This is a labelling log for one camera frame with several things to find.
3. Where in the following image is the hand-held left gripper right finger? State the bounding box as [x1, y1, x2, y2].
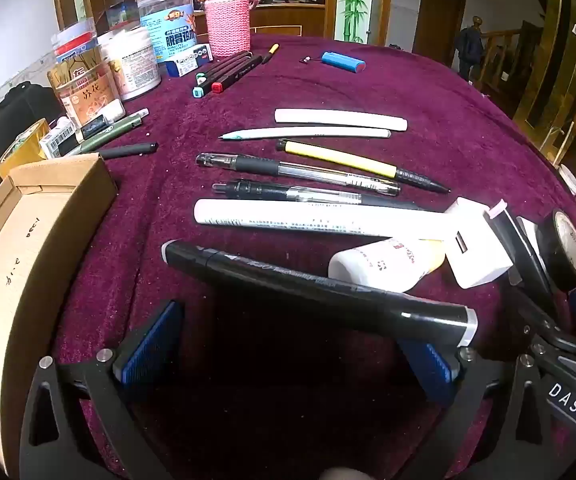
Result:
[399, 339, 540, 480]

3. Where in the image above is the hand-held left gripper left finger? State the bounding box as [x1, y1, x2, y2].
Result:
[20, 300, 186, 480]

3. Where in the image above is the black tape roll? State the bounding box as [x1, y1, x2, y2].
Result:
[537, 209, 576, 292]

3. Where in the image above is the white charger adapter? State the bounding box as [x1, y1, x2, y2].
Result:
[442, 197, 519, 290]

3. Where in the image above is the white plastic bottle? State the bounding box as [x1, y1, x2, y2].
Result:
[328, 237, 447, 294]

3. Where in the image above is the thick black marker white end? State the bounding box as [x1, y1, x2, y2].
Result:
[162, 239, 479, 347]

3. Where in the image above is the cardboard box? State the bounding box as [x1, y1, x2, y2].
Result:
[0, 152, 118, 480]

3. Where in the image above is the long white tube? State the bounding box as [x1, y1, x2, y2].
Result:
[194, 198, 451, 239]

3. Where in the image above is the black gel pen clear barrel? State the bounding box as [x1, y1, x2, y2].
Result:
[212, 180, 421, 211]

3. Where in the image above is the slim black pen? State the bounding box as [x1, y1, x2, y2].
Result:
[96, 142, 159, 160]

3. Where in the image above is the clear gel pen black grip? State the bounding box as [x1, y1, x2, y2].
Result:
[196, 152, 401, 197]

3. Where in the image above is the green pen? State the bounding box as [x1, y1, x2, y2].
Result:
[78, 114, 144, 154]

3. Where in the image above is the yellow mechanical pencil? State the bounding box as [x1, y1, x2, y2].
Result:
[276, 139, 452, 194]

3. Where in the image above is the small white barcode box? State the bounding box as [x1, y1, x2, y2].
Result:
[39, 117, 77, 161]

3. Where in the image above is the grey pen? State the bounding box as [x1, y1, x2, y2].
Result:
[80, 108, 150, 140]

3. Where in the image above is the brown packing tape roll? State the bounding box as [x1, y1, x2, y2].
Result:
[0, 118, 52, 179]

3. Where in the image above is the gold label jar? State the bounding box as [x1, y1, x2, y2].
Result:
[46, 46, 126, 129]

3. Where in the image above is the white flat bar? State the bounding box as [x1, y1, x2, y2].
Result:
[274, 108, 409, 133]

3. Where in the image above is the white pen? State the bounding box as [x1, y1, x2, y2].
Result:
[220, 127, 391, 142]

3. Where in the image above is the black bag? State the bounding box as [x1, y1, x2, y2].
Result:
[0, 81, 64, 221]

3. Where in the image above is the white plastic jar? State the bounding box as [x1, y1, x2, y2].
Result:
[98, 25, 162, 102]

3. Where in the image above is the black marker red cap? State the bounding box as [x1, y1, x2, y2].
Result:
[211, 56, 264, 94]

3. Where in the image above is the black marker green cap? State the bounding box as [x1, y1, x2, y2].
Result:
[196, 51, 253, 84]

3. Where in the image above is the small blue white box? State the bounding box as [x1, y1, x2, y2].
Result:
[165, 42, 214, 79]

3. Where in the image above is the purple tablecloth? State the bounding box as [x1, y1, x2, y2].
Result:
[50, 34, 576, 480]

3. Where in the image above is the brown wooden door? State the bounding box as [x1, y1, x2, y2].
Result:
[412, 0, 470, 69]

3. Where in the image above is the small jar red white lid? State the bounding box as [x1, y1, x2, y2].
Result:
[50, 19, 99, 61]

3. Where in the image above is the clear jar blue label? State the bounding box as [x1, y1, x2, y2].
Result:
[137, 0, 199, 67]

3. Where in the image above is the pink knitted bottle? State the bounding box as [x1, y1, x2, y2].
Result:
[203, 0, 259, 59]

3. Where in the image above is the wooden counter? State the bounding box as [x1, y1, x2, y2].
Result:
[193, 0, 329, 38]

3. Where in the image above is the bamboo wall poster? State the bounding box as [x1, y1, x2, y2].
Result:
[335, 0, 375, 44]

